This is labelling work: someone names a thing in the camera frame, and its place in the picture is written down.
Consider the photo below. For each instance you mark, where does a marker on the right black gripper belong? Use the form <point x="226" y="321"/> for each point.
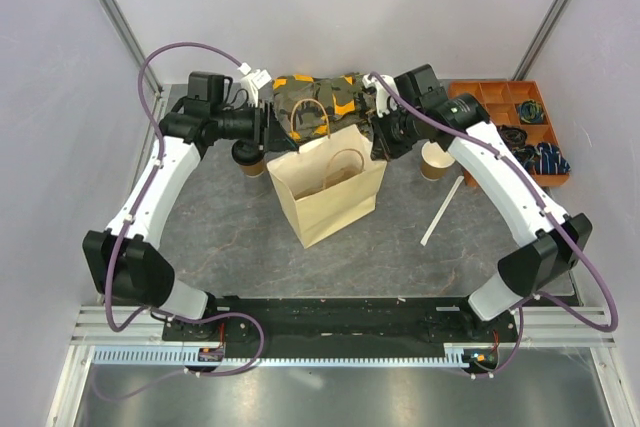
<point x="383" y="149"/>

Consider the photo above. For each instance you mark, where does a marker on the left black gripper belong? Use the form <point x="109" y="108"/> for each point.
<point x="279" y="140"/>

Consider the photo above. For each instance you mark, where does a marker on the black plastic cup lid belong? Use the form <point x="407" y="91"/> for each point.
<point x="246" y="153"/>

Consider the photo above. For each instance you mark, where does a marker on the brown paper coffee cup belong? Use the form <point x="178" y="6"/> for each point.
<point x="254" y="169"/>

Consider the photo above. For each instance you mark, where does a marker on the brown paper bag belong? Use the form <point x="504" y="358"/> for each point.
<point x="328" y="183"/>

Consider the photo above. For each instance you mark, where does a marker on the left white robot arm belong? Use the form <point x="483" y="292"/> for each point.
<point x="123" y="259"/>

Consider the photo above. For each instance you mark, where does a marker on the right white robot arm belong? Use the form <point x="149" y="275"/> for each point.
<point x="413" y="107"/>

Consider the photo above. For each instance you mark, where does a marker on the camouflage folded cloth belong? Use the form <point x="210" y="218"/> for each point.
<point x="309" y="108"/>

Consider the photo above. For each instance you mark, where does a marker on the white paper straw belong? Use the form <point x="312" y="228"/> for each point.
<point x="442" y="209"/>

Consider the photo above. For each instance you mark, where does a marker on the dark mixed bands bundle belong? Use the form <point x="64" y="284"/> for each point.
<point x="526" y="156"/>

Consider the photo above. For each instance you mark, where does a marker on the orange compartment tray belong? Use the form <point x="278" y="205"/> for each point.
<point x="500" y="98"/>

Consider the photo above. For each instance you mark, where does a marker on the blue green rubber bands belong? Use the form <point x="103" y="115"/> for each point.
<point x="531" y="112"/>

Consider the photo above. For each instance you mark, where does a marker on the blue striped bands bundle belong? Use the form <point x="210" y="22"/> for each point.
<point x="549" y="160"/>

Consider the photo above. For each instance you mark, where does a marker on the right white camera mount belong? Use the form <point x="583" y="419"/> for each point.
<point x="385" y="103"/>

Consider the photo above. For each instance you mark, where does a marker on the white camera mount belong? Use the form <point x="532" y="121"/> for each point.
<point x="252" y="81"/>
<point x="385" y="103"/>

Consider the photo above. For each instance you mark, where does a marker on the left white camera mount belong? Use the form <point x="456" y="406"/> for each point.
<point x="252" y="81"/>

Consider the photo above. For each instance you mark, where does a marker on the aluminium cable duct rail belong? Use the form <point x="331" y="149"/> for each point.
<point x="183" y="356"/>

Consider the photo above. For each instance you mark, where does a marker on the left aluminium frame post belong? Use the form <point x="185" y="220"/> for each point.
<point x="123" y="30"/>

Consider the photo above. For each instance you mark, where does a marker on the aluminium frame post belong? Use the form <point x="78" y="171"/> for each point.
<point x="543" y="33"/>
<point x="123" y="30"/>

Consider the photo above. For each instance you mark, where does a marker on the right aluminium frame post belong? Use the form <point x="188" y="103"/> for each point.
<point x="543" y="33"/>

